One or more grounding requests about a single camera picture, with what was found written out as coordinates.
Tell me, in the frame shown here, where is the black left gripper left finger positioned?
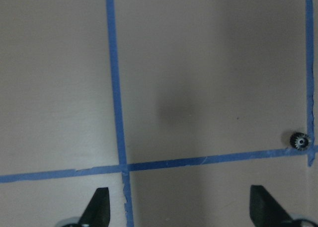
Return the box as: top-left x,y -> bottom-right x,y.
79,187 -> 110,227

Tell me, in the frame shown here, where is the small black bearing gear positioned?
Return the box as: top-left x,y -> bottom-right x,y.
289,132 -> 312,151

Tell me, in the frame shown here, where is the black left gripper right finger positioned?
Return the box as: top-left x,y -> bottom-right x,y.
249,185 -> 293,227

